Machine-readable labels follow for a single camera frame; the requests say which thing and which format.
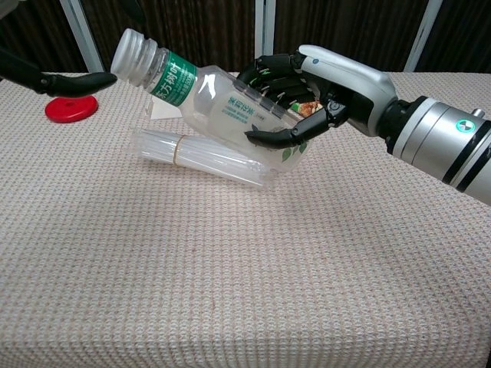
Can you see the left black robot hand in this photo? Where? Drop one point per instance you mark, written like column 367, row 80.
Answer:
column 73, row 84

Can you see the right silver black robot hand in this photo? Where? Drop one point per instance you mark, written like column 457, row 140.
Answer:
column 345, row 78

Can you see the clear plastic water bottle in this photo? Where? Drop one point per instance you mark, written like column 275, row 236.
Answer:
column 215, row 103

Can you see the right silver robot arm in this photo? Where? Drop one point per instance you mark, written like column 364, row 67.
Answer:
column 441, row 140

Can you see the beige woven table mat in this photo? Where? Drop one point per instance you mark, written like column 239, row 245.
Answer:
column 230, row 268

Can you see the red round plastic disc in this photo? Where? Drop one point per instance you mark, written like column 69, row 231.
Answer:
column 71, row 112

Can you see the green snack bag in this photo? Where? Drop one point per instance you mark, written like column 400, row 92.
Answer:
column 308, row 108

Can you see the white paper tray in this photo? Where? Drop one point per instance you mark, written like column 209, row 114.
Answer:
column 161, row 113

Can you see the tan rubber band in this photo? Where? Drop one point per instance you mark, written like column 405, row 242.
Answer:
column 178, row 151

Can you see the clear straws bundle pack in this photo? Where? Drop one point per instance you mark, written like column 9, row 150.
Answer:
column 215, row 158

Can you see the white frame post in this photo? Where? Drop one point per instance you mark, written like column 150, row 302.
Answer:
column 264, row 23
column 422, row 38
column 82, row 38

